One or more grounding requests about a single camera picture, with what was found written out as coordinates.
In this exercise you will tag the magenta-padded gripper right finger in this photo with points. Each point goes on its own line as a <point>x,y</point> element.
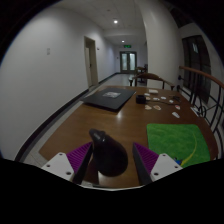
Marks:
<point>163,165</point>

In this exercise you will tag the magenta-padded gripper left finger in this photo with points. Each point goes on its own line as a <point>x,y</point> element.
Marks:
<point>61,164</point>

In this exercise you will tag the black vertical computer mouse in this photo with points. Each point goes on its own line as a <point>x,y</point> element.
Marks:
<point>109,155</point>

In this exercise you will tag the green mouse pad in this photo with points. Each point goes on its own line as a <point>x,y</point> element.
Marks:
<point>173,141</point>

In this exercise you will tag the beige sticker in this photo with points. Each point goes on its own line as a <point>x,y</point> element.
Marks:
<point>148,107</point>
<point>157,107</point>

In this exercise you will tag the red and white sticker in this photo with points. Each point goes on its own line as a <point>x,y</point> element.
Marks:
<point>177,107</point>

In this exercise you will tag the small black box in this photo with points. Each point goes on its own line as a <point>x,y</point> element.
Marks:
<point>140,99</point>

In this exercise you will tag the small white box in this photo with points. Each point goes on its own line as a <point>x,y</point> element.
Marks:
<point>153,91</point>

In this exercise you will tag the black closed laptop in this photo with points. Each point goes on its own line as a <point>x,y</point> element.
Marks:
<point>108,98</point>

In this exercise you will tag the wooden armchair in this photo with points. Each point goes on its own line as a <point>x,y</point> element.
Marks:
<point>150,76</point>

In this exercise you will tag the black railing with wooden handrail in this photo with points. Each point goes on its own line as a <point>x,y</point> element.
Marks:
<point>203,75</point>

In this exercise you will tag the dark tall window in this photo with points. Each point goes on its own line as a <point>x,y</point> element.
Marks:
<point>196,66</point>

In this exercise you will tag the side doorway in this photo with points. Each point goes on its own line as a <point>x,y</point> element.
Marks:
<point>91,63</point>

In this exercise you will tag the glass double door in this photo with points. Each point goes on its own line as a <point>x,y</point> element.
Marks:
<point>128,62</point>

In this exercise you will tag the green exit sign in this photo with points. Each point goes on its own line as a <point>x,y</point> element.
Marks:
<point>127,46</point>

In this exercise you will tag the dark transom window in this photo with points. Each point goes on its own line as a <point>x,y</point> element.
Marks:
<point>180,17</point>

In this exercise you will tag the round ceiling light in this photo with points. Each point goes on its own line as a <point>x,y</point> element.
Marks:
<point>115,21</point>

